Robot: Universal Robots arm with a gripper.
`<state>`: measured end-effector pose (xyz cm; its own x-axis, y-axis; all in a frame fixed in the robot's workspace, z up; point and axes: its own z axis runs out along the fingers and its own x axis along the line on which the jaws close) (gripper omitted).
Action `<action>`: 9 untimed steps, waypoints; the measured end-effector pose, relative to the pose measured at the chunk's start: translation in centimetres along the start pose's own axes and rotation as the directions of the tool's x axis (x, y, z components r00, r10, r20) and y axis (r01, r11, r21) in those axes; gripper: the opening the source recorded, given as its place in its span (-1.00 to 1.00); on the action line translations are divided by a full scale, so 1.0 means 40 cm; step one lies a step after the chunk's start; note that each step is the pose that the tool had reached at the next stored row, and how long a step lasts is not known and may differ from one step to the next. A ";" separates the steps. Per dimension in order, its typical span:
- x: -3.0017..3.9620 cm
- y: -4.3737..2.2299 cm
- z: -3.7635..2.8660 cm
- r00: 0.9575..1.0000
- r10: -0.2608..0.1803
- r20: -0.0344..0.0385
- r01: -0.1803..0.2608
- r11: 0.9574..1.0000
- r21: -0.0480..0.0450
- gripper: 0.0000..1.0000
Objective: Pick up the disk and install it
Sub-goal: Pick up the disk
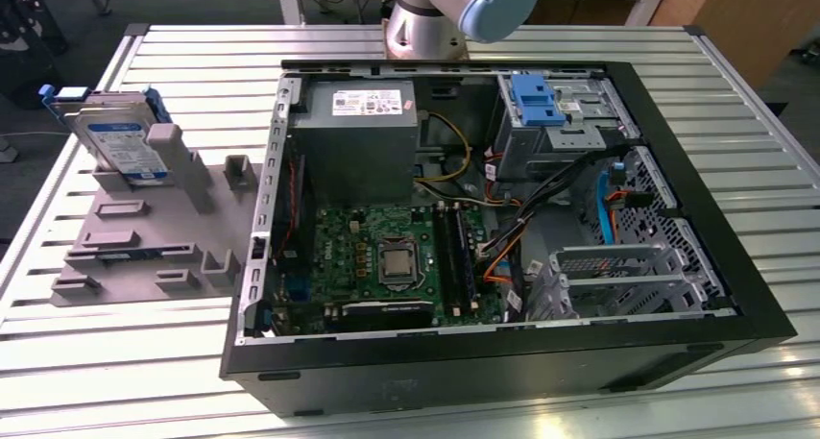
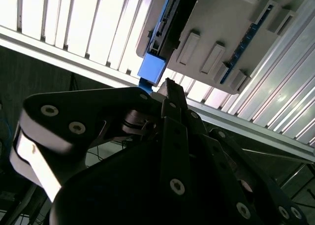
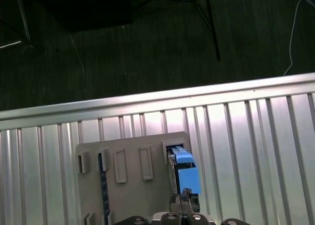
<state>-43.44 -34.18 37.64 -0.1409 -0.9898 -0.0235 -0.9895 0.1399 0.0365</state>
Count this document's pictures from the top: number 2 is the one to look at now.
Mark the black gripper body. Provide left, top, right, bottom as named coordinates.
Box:
left=48, top=137, right=248, bottom=225

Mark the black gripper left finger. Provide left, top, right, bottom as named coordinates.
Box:
left=9, top=86, right=191, bottom=204

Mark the hard disk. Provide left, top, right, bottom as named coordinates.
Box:
left=137, top=0, right=205, bottom=96

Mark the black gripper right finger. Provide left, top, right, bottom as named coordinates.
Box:
left=165, top=77, right=309, bottom=225

